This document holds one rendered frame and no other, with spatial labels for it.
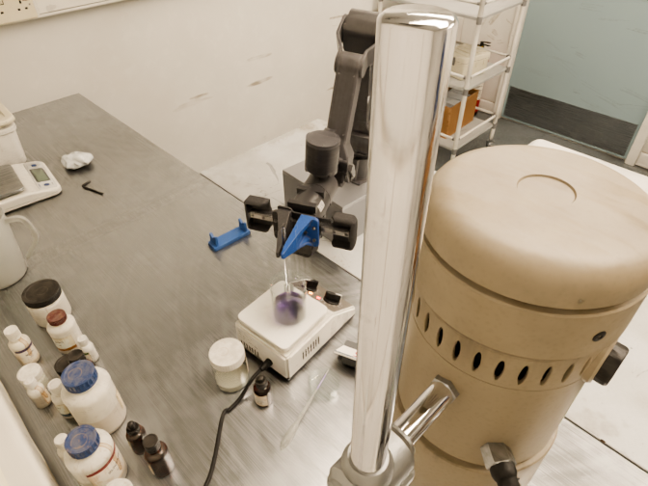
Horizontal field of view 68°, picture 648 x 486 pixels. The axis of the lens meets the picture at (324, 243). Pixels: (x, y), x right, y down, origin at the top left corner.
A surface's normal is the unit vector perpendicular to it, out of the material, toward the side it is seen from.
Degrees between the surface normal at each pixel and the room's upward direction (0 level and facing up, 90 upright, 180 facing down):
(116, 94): 90
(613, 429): 0
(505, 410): 90
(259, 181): 0
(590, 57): 90
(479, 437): 90
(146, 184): 0
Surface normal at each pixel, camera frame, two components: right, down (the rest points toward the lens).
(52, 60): 0.71, 0.46
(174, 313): 0.00, -0.76
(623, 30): -0.71, 0.47
